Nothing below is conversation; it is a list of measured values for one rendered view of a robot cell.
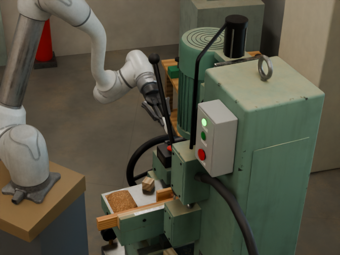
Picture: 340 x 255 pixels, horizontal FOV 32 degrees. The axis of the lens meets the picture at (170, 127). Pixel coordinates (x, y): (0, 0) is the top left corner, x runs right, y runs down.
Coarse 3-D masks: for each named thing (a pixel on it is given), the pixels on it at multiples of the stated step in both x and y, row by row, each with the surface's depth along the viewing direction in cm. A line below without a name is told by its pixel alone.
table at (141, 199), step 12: (156, 180) 213; (108, 192) 207; (132, 192) 207; (144, 192) 208; (108, 204) 202; (144, 204) 202; (144, 228) 194; (156, 228) 196; (120, 240) 193; (132, 240) 194
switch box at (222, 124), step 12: (204, 108) 144; (216, 108) 144; (216, 120) 139; (228, 120) 140; (216, 132) 140; (228, 132) 141; (216, 144) 142; (228, 144) 143; (216, 156) 144; (228, 156) 146; (216, 168) 146; (228, 168) 148
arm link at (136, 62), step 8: (128, 56) 264; (136, 56) 262; (144, 56) 263; (128, 64) 262; (136, 64) 260; (144, 64) 259; (120, 72) 262; (128, 72) 260; (136, 72) 259; (144, 72) 258; (152, 72) 260; (128, 80) 261
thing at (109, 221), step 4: (164, 200) 198; (168, 200) 198; (148, 204) 196; (152, 204) 196; (132, 208) 194; (136, 208) 194; (116, 212) 192; (120, 212) 193; (104, 216) 191; (108, 216) 191; (112, 216) 191; (116, 216) 191; (100, 220) 189; (104, 220) 190; (108, 220) 190; (112, 220) 191; (116, 220) 192; (100, 224) 190; (104, 224) 190; (108, 224) 191; (112, 224) 192; (116, 224) 193; (100, 228) 191; (104, 228) 191
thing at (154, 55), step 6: (150, 54) 176; (156, 54) 176; (150, 60) 175; (156, 60) 175; (156, 66) 176; (156, 72) 176; (156, 78) 176; (162, 90) 176; (162, 96) 176; (162, 102) 176; (162, 108) 176; (168, 114) 177; (168, 120) 176; (168, 126) 176; (168, 132) 176; (174, 192) 176; (186, 204) 174
